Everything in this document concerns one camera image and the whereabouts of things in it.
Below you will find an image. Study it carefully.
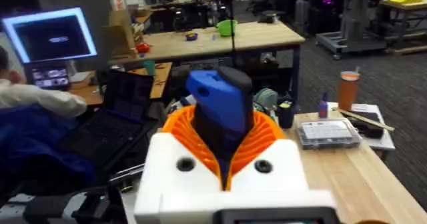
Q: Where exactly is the small red object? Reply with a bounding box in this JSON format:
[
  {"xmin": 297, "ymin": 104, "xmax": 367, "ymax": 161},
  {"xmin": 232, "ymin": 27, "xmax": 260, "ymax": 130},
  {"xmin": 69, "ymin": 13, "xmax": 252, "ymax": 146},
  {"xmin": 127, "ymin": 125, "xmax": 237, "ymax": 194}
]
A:
[{"xmin": 135, "ymin": 41, "xmax": 151, "ymax": 54}]

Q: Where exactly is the person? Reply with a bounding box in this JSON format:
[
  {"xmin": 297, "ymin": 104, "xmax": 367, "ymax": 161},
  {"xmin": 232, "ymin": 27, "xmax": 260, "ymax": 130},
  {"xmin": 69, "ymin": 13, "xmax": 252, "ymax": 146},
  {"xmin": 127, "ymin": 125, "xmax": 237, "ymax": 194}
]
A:
[{"xmin": 0, "ymin": 45, "xmax": 88, "ymax": 119}]

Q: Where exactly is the brown cardboard box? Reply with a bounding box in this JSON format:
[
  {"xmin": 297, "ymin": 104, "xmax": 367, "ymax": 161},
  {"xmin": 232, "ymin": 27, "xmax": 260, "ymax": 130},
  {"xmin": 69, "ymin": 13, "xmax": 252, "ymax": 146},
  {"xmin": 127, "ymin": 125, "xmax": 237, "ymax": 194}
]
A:
[{"xmin": 102, "ymin": 7, "xmax": 141, "ymax": 60}]

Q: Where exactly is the orange tumbler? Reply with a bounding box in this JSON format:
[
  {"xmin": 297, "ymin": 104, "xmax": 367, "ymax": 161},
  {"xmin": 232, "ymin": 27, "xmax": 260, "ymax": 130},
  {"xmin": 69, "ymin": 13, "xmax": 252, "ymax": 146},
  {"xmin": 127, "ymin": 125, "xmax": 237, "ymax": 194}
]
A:
[{"xmin": 337, "ymin": 69, "xmax": 361, "ymax": 112}]

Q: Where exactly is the lit computer monitor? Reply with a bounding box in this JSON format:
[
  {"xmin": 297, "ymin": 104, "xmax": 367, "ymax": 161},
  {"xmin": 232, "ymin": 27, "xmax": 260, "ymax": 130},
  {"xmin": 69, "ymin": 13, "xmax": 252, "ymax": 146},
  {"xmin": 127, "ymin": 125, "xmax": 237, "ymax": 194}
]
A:
[{"xmin": 1, "ymin": 6, "xmax": 99, "ymax": 65}]

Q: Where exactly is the teal cup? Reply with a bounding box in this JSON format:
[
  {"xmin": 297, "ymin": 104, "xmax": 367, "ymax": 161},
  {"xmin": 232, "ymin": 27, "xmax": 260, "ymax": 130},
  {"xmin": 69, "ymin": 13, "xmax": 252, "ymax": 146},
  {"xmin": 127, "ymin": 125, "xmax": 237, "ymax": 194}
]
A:
[{"xmin": 143, "ymin": 60, "xmax": 157, "ymax": 77}]

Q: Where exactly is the blue fabric heap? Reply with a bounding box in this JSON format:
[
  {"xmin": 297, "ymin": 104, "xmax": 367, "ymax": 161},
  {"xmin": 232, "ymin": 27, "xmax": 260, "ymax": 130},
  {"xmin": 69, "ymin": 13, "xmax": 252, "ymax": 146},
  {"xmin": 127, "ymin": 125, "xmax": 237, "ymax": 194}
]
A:
[{"xmin": 0, "ymin": 105, "xmax": 98, "ymax": 188}]

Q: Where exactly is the small lit screen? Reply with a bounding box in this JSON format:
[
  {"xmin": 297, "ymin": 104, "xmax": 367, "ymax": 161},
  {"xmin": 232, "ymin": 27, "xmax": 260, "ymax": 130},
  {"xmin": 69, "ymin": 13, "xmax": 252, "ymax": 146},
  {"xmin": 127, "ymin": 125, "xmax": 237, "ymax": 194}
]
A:
[{"xmin": 25, "ymin": 63, "xmax": 71, "ymax": 91}]

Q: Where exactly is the white paper sheet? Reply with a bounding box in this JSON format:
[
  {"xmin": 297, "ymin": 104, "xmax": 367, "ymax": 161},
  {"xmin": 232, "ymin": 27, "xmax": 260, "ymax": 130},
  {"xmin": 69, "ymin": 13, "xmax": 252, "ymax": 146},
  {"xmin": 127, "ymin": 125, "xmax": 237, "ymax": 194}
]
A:
[{"xmin": 326, "ymin": 102, "xmax": 397, "ymax": 151}]

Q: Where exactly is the grey wheeled cart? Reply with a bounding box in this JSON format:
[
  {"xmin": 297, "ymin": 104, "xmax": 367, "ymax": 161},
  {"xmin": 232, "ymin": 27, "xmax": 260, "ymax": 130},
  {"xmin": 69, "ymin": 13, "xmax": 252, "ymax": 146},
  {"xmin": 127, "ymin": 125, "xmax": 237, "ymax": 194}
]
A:
[{"xmin": 315, "ymin": 0, "xmax": 388, "ymax": 60}]

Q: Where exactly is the small purple bottle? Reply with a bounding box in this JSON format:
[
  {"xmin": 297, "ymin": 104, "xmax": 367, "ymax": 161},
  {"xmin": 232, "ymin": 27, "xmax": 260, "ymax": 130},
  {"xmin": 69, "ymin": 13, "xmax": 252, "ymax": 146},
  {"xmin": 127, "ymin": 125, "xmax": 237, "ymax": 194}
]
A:
[{"xmin": 318, "ymin": 92, "xmax": 330, "ymax": 119}]

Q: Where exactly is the clear plastic compartment box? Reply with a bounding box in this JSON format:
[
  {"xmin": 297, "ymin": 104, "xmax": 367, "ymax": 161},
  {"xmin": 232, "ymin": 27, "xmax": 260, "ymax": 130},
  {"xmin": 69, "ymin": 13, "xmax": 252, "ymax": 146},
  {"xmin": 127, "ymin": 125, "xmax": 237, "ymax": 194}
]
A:
[{"xmin": 296, "ymin": 117, "xmax": 362, "ymax": 151}]

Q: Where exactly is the wooden workbench with dark frame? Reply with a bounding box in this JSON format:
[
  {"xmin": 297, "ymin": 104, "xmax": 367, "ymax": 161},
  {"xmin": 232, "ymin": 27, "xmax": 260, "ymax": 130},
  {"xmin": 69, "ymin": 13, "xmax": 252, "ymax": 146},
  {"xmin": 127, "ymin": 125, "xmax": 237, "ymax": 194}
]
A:
[{"xmin": 108, "ymin": 19, "xmax": 306, "ymax": 101}]

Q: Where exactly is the black laptop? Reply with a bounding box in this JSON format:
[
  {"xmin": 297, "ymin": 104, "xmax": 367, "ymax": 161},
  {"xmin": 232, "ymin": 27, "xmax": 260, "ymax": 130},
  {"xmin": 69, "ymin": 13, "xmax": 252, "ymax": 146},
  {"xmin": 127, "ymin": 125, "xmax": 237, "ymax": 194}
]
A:
[{"xmin": 59, "ymin": 69, "xmax": 155, "ymax": 167}]

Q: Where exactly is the green bowl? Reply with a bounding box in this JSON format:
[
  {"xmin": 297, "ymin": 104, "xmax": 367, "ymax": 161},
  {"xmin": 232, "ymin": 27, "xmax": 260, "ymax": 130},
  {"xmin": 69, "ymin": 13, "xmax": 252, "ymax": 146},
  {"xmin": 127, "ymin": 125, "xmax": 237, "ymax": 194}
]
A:
[{"xmin": 216, "ymin": 19, "xmax": 239, "ymax": 37}]

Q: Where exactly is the black cup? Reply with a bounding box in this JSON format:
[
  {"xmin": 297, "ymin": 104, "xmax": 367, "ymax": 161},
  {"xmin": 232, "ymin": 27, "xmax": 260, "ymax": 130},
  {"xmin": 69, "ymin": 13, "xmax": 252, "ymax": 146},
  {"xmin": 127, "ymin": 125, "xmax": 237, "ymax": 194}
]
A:
[{"xmin": 276, "ymin": 99, "xmax": 298, "ymax": 130}]

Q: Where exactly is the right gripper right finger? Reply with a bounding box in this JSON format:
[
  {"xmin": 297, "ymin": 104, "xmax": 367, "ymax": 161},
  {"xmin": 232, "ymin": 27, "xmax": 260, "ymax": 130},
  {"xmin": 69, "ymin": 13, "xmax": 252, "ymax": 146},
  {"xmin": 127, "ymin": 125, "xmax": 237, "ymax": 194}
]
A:
[{"xmin": 232, "ymin": 109, "xmax": 310, "ymax": 191}]

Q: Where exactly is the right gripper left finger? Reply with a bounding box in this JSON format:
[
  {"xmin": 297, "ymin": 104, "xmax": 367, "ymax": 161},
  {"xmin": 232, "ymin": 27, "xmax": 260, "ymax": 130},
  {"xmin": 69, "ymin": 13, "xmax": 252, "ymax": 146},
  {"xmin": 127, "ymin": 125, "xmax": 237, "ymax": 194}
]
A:
[{"xmin": 133, "ymin": 105, "xmax": 224, "ymax": 224}]

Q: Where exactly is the teal tape roll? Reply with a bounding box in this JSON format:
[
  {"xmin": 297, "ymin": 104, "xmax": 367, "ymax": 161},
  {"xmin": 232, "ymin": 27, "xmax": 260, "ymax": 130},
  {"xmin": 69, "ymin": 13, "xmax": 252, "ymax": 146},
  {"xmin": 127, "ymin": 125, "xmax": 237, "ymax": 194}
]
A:
[{"xmin": 253, "ymin": 87, "xmax": 278, "ymax": 113}]

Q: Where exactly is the long wooden stick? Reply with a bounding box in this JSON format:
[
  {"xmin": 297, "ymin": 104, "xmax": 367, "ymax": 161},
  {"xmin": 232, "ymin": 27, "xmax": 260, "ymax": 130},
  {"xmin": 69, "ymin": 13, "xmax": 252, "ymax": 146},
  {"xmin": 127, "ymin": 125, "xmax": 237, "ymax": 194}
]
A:
[{"xmin": 338, "ymin": 108, "xmax": 396, "ymax": 132}]

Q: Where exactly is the black oblong tool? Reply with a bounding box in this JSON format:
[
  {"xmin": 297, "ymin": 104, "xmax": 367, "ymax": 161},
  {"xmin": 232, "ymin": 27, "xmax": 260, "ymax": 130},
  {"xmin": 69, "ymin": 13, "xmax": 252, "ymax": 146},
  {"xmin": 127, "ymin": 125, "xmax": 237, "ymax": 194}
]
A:
[{"xmin": 346, "ymin": 112, "xmax": 385, "ymax": 140}]

